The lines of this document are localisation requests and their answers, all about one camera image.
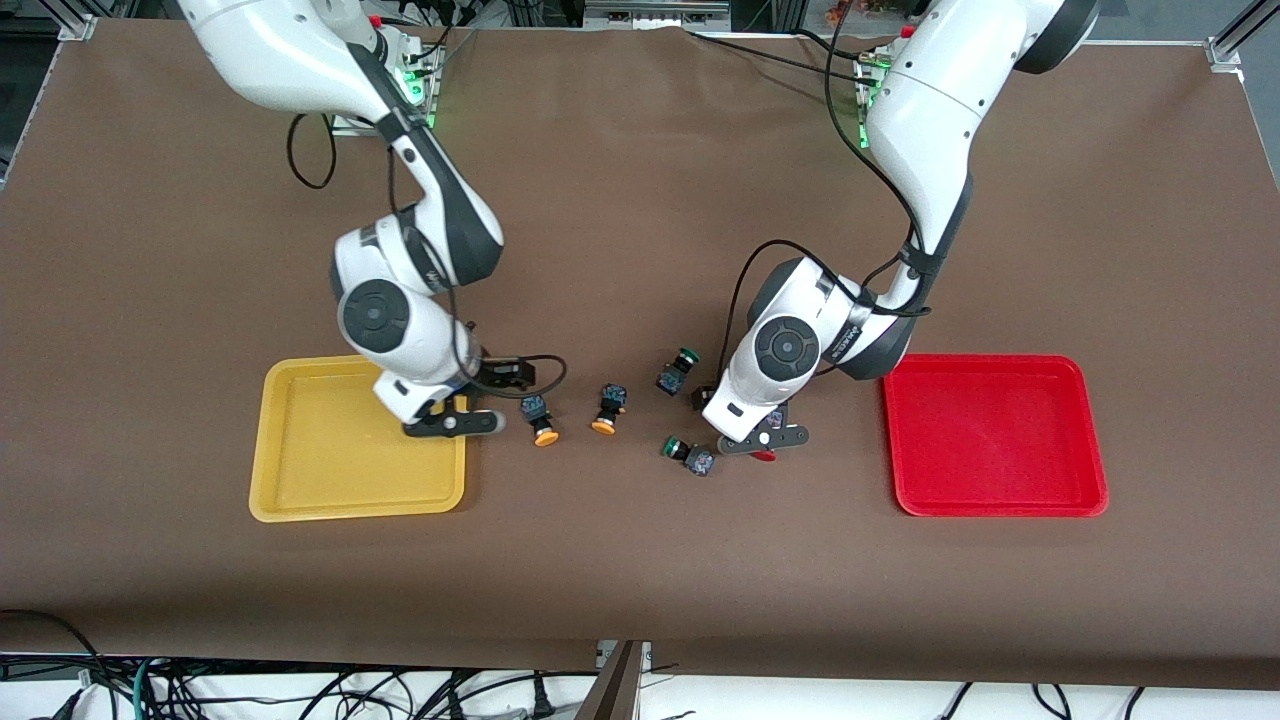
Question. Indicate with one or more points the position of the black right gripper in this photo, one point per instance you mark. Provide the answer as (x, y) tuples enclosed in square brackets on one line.
[(497, 375)]

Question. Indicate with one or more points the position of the yellow push button switch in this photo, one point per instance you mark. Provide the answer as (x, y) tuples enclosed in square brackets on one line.
[(536, 410), (610, 400)]

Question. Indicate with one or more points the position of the red push button switch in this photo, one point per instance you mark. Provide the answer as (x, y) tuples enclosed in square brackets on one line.
[(763, 456)]

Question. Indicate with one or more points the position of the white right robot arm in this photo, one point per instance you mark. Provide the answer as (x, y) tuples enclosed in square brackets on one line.
[(290, 50)]

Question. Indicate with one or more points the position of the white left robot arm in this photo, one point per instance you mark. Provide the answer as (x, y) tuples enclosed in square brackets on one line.
[(930, 110)]

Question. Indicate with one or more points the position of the brown table mat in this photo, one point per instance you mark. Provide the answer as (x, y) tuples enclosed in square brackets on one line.
[(640, 560)]

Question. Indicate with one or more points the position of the yellow plastic tray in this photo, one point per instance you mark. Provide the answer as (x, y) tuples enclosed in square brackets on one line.
[(330, 470)]

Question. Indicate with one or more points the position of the red plastic tray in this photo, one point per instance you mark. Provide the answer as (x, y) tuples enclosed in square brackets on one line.
[(990, 440)]

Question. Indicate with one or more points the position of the grey metal rack box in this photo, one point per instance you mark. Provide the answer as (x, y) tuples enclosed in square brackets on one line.
[(650, 15)]

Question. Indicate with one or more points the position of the green push button switch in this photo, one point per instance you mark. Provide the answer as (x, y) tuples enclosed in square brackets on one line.
[(672, 378), (700, 462)]

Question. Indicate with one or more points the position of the aluminium profile post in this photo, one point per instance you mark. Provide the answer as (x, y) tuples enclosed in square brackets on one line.
[(620, 690)]

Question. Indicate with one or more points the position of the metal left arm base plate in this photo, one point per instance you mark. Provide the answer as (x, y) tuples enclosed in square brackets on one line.
[(868, 100)]

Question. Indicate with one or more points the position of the metal corner bracket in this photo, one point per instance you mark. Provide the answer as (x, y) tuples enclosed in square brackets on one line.
[(78, 28), (1225, 55)]

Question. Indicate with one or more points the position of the aluminium frame profile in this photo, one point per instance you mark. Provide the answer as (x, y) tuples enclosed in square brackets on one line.
[(1255, 25)]

